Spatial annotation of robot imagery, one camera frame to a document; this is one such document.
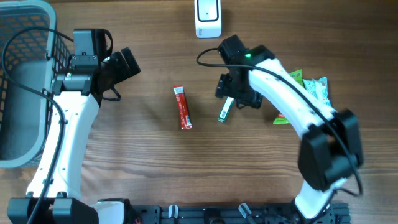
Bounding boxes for white barcode scanner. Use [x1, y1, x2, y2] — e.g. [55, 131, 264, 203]
[194, 0, 222, 39]

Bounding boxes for red stick pack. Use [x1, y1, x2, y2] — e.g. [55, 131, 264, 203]
[173, 85, 192, 129]

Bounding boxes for green snack bag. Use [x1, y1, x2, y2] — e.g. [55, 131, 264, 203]
[273, 70, 304, 124]

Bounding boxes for black camera cable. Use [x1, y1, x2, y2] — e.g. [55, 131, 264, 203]
[195, 47, 364, 197]
[1, 26, 75, 224]

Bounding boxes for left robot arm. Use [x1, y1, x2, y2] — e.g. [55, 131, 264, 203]
[7, 29, 141, 223]

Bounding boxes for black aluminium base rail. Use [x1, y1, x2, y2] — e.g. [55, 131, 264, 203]
[124, 202, 352, 224]

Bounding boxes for black right camera cable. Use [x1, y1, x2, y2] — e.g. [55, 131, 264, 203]
[195, 47, 364, 197]

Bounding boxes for green stick pack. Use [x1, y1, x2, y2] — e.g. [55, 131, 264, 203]
[218, 97, 234, 123]

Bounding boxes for black left camera cable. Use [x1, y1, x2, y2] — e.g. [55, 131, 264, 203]
[1, 26, 75, 224]

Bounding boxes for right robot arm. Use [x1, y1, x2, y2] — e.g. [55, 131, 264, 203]
[215, 35, 364, 223]

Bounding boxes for teal white tissue pack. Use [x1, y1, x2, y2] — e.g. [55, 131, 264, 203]
[303, 77, 331, 106]

